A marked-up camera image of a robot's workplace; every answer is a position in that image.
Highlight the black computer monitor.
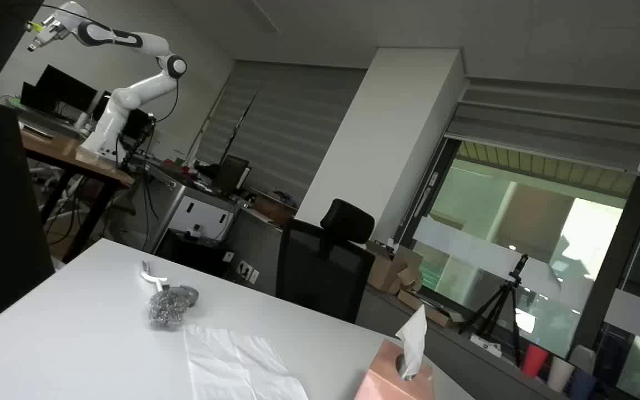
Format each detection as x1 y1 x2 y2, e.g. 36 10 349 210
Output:
17 61 99 125

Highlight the white drawer cabinet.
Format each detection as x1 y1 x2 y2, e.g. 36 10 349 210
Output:
145 180 237 249

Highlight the white cup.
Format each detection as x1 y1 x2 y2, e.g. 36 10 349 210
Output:
545 356 576 393

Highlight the small black monitor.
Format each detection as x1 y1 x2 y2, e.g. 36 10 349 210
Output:
208 153 254 195

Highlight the blue cup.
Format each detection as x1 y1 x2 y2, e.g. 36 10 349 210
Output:
567 366 598 400

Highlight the black metal frame post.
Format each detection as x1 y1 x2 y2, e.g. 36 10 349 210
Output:
568 167 640 359

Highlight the wooden desk with black legs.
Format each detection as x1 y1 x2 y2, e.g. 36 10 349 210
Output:
17 123 138 263

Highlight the small white plastic scrap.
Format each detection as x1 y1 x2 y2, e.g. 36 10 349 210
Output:
138 257 171 294

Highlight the white crumpled plastic bag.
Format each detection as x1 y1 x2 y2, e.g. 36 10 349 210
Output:
181 325 311 400

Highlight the white paper tissue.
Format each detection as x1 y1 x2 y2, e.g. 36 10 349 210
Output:
395 303 429 383

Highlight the brown cardboard box stack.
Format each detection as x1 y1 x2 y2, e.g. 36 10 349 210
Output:
365 244 426 310

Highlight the grey rolled window blind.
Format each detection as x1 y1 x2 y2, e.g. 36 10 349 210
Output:
445 75 640 177

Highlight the red cup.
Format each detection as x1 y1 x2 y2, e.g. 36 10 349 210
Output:
521 341 553 379

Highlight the black camera tripod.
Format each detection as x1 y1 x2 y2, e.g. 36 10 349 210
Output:
457 253 531 366

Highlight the black office chair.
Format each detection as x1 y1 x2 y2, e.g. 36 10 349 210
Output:
273 197 378 325

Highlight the grey gripper with green tag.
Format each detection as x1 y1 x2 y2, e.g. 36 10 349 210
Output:
25 16 68 54

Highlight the grey crumpled cloth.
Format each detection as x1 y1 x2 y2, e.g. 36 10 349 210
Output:
147 283 203 334

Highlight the orange tissue box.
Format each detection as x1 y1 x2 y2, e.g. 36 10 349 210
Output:
352 335 441 400

